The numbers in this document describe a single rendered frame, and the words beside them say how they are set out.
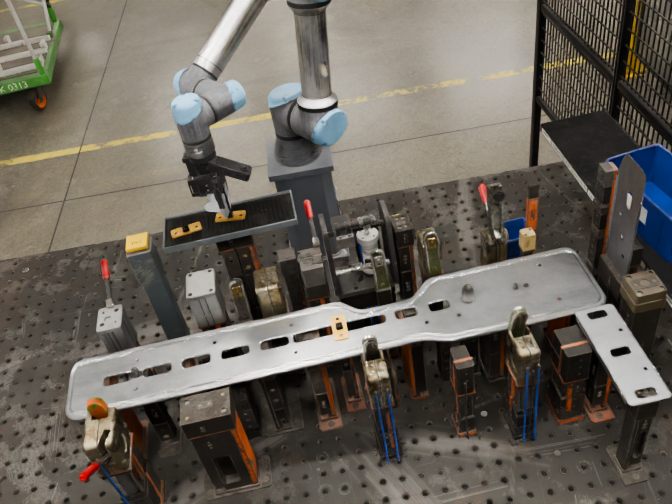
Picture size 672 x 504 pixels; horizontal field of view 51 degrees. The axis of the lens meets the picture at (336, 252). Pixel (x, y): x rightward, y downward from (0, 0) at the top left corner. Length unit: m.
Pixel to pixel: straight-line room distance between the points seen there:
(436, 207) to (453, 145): 1.56
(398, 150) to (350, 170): 0.32
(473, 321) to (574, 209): 0.91
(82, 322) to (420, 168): 2.15
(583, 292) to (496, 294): 0.21
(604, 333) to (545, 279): 0.22
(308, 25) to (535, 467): 1.27
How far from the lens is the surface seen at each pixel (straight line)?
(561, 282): 1.90
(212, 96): 1.81
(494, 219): 1.90
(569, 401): 1.93
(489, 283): 1.89
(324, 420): 2.01
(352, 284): 1.97
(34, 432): 2.32
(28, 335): 2.62
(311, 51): 1.95
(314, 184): 2.23
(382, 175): 3.96
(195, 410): 1.72
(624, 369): 1.74
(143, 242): 2.00
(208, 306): 1.88
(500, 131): 4.25
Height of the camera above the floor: 2.35
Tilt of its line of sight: 42 degrees down
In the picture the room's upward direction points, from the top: 11 degrees counter-clockwise
